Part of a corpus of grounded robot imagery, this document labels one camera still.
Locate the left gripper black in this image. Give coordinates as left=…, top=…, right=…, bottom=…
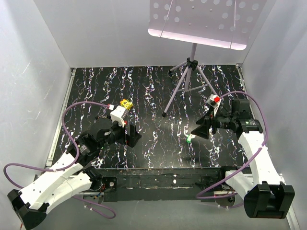
left=98, top=117, right=142, bottom=150

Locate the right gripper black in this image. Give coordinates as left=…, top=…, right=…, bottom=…
left=190, top=105, right=236, bottom=139

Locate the green key tag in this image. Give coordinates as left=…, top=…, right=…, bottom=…
left=186, top=135, right=193, bottom=143

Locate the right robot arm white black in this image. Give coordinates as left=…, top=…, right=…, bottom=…
left=191, top=94, right=295, bottom=219

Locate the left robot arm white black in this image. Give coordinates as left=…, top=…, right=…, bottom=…
left=7, top=118, right=142, bottom=230

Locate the yellow owl number block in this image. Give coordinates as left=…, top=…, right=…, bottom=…
left=120, top=99, right=133, bottom=111

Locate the lilac music stand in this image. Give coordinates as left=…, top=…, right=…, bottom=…
left=148, top=0, right=268, bottom=116

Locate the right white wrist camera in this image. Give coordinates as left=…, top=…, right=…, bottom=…
left=206, top=94, right=221, bottom=114

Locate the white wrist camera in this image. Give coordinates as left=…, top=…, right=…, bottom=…
left=110, top=105, right=128, bottom=127
left=206, top=94, right=221, bottom=114

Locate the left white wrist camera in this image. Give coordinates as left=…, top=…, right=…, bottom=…
left=110, top=105, right=128, bottom=127

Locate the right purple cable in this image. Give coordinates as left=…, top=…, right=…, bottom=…
left=196, top=91, right=269, bottom=208

